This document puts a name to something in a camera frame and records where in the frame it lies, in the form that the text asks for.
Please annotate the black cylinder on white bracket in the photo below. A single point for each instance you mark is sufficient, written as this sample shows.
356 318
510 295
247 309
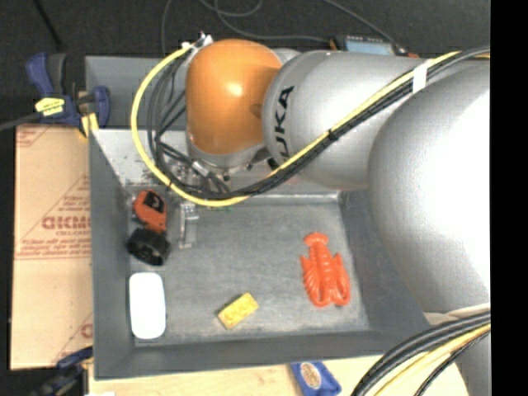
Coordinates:
273 163

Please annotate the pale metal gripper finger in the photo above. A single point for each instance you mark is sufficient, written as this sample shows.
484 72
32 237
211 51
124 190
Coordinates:
192 228
184 235

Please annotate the white computer mouse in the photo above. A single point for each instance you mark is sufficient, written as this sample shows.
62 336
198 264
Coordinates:
147 305

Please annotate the yellow flat block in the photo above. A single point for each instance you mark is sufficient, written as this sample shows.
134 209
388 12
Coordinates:
238 310

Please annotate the orange toy lobster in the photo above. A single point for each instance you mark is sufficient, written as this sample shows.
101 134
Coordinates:
326 272

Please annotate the brown cardboard board red print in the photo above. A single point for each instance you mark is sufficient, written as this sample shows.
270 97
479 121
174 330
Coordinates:
49 229

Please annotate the grey metal bin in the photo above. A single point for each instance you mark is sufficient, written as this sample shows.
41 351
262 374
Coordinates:
255 258

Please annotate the orange and black tape measure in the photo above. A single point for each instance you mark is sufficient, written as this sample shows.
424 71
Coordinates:
150 210

